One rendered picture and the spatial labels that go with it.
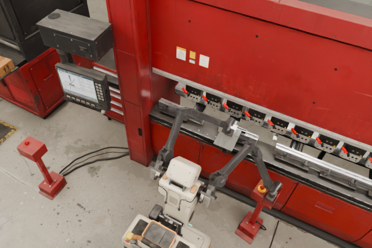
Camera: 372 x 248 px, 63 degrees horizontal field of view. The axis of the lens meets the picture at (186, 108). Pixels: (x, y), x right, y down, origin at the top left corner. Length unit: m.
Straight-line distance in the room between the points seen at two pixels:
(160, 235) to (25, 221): 1.77
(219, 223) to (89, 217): 1.38
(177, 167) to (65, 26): 1.31
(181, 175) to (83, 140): 2.23
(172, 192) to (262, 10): 1.38
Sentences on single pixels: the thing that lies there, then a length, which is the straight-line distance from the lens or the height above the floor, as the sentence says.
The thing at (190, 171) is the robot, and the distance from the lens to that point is 2.15.
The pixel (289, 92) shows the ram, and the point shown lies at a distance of 2.44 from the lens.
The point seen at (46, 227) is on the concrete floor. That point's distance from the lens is 3.68.
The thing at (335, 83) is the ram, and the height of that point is 1.84.
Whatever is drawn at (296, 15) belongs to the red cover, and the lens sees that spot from 2.10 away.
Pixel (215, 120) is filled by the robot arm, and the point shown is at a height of 1.30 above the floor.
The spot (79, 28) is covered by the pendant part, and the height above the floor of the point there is 1.95.
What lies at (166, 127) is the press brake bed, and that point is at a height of 0.77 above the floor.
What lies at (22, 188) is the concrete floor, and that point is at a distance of 4.01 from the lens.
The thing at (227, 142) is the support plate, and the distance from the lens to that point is 2.81.
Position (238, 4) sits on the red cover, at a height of 2.22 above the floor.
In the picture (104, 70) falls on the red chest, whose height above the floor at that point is 0.97.
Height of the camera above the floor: 3.20
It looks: 46 degrees down
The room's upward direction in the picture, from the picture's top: 4 degrees clockwise
